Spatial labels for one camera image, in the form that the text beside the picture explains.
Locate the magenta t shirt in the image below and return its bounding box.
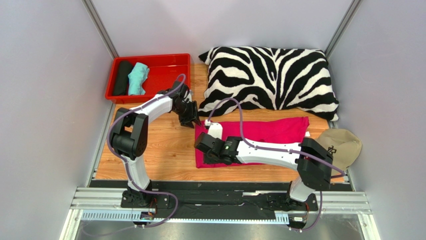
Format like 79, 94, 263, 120
195, 116, 310, 169

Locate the zebra print pillow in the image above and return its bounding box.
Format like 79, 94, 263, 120
198, 46, 339, 122

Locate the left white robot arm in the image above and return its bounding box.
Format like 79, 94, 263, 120
107, 80, 201, 199

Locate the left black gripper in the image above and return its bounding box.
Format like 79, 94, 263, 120
172, 100, 202, 129

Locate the beige baseball cap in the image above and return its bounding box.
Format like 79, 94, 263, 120
315, 128, 362, 171

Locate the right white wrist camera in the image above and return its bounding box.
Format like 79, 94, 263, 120
204, 119, 223, 139

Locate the rolled teal t shirt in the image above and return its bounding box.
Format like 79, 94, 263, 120
127, 62, 150, 96

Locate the red plastic tray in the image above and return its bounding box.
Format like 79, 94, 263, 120
104, 53, 192, 104

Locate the rolled black t shirt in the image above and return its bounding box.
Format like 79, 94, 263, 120
112, 60, 134, 96

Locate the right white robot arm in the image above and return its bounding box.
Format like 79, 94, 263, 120
194, 132, 333, 202

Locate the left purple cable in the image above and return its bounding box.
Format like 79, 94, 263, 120
106, 73, 188, 234

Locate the aluminium frame rail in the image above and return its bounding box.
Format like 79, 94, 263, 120
60, 181, 380, 240

